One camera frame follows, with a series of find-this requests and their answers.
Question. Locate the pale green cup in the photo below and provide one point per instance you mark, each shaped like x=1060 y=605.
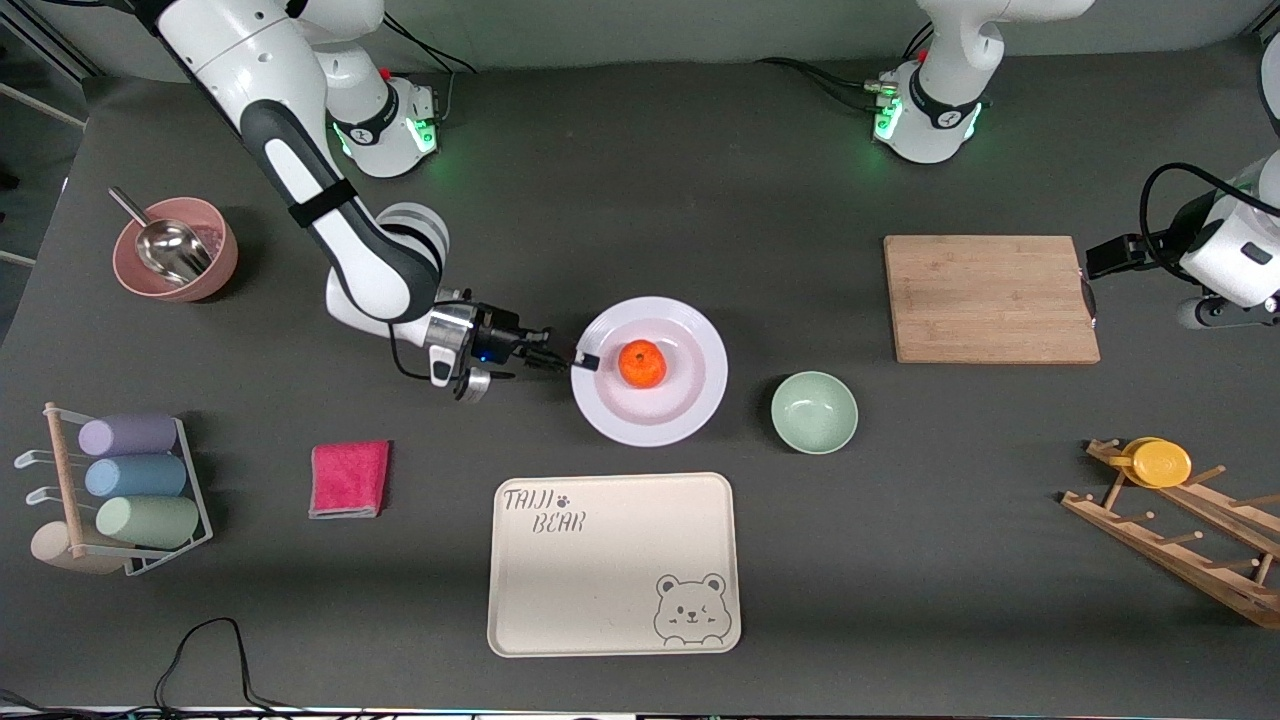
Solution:
x=148 y=522

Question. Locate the beige cup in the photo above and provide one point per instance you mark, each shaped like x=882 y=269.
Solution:
x=50 y=548

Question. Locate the white round plate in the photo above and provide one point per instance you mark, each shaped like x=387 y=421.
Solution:
x=680 y=410

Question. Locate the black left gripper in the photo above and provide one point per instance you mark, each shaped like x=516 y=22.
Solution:
x=1113 y=255

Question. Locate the pink bowl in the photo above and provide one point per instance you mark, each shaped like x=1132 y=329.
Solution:
x=220 y=270

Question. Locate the pink folded cloth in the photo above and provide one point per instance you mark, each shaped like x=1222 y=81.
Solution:
x=350 y=480

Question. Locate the purple cup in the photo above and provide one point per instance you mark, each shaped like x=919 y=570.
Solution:
x=128 y=435

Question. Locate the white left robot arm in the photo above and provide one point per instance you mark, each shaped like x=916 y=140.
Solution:
x=945 y=100

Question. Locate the wooden cutting board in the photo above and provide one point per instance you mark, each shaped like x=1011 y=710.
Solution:
x=980 y=300

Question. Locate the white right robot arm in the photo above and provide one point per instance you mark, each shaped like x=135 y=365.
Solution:
x=290 y=90

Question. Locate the orange fruit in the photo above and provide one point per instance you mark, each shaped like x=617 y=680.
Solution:
x=642 y=363

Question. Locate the light green bowl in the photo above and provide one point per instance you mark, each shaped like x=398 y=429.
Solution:
x=814 y=413

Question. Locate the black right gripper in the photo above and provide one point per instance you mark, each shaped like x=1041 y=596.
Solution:
x=499 y=335

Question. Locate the wooden peg drying rack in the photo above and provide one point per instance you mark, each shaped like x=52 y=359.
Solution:
x=1170 y=560

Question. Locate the metal scoop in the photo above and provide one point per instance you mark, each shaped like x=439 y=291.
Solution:
x=175 y=250

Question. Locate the yellow mug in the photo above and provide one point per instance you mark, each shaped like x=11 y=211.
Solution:
x=1160 y=463

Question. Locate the blue cup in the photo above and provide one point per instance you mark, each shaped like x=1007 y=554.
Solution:
x=135 y=477

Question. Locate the cream bear print tray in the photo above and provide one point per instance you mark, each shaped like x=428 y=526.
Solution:
x=610 y=590

